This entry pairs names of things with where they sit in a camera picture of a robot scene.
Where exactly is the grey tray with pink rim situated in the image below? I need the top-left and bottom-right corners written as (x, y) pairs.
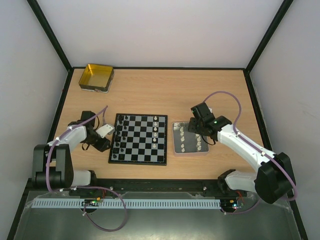
top-left (172, 121), bottom-right (209, 156)

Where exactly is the yellow metal tin box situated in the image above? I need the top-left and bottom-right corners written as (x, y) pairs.
top-left (78, 63), bottom-right (115, 93)

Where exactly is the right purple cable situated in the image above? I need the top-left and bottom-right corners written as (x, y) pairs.
top-left (202, 90), bottom-right (299, 216)

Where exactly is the black white chess board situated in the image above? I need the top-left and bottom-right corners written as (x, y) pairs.
top-left (108, 113), bottom-right (168, 166)

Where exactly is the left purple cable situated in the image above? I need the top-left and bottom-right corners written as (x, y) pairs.
top-left (44, 105), bottom-right (128, 231)

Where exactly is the purple cable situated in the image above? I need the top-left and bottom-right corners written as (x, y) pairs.
top-left (202, 90), bottom-right (299, 216)
top-left (44, 105), bottom-right (128, 231)

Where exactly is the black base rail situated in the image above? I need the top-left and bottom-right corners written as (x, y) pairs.
top-left (27, 177), bottom-right (251, 198)

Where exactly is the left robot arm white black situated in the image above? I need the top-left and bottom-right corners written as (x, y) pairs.
top-left (31, 111), bottom-right (115, 192)

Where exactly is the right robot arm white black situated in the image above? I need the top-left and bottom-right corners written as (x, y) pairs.
top-left (188, 102), bottom-right (296, 204)

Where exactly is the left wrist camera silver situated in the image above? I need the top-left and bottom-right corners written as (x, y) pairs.
top-left (96, 124), bottom-right (115, 138)

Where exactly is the white slotted cable duct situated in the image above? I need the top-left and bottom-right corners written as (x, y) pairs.
top-left (31, 198), bottom-right (221, 210)

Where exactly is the black enclosure frame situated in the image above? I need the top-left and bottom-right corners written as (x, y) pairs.
top-left (0, 0), bottom-right (320, 240)

